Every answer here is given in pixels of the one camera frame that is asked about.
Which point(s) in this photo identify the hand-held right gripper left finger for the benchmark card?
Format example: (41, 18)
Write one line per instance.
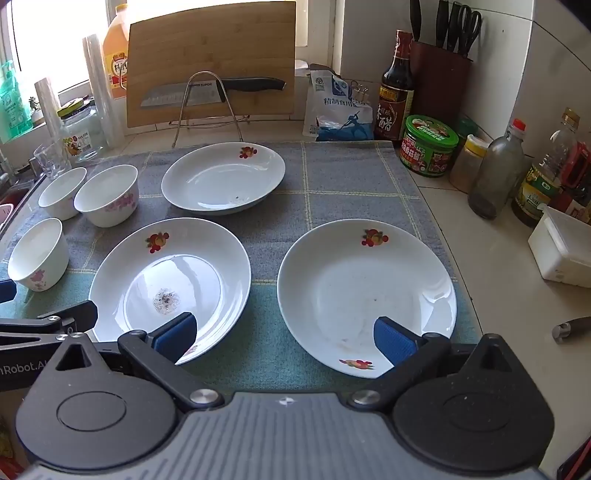
(178, 334)

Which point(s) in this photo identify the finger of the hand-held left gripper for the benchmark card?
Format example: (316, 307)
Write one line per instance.
(74, 316)
(5, 290)

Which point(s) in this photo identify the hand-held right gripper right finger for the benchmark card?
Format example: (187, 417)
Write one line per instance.
(392, 341)

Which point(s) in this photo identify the white fruit print plate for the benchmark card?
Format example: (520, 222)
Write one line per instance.
(184, 258)
(341, 286)
(217, 180)

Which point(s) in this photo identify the white pink flower bowl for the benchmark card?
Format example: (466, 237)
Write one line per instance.
(60, 194)
(34, 249)
(104, 194)

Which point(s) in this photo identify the pink plastic basket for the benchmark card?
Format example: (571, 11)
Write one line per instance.
(5, 214)

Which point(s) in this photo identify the clear drinking glass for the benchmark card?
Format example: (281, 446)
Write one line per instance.
(51, 159)

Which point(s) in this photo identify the glass jar with label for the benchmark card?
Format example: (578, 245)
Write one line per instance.
(83, 138)

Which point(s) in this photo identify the grey checked table cloth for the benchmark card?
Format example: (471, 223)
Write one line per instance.
(323, 184)

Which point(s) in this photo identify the green plastic bag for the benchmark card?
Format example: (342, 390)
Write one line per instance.
(11, 106)

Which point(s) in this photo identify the short plastic wrap roll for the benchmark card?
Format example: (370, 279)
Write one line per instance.
(48, 110)

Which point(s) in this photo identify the yellow lid spice jar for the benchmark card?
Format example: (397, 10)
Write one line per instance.
(466, 170)

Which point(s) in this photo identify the white plastic box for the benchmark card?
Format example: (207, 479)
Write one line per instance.
(558, 249)

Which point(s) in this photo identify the red cap glass bottle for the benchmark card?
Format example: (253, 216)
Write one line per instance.
(494, 180)

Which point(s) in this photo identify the green lid sauce jar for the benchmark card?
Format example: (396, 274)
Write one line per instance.
(427, 152)

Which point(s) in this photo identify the cooking oil bottle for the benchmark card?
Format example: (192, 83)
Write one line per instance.
(540, 184)

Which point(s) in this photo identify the tall plastic wrap roll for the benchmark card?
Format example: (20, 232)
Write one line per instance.
(99, 92)

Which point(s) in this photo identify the black red appliance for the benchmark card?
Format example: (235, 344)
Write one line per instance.
(577, 461)

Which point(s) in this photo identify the dark green lid spice jar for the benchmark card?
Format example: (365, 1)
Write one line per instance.
(466, 131)

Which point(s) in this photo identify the white blue salt bag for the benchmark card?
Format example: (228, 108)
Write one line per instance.
(337, 110)

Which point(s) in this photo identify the metal binder clip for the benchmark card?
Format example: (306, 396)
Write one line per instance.
(358, 94)

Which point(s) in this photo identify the dark vinegar bottle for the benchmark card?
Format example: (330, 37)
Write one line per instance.
(395, 87)

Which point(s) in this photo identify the red packet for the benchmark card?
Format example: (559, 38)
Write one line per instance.
(577, 166)

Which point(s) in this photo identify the orange juice bottle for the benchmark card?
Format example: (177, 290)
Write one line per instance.
(114, 60)

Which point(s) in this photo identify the dark red knife block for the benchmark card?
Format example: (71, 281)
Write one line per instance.
(438, 83)

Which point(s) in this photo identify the bamboo cutting board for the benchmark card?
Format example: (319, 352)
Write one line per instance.
(207, 41)

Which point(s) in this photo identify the black scissors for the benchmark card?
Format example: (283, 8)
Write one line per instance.
(466, 27)

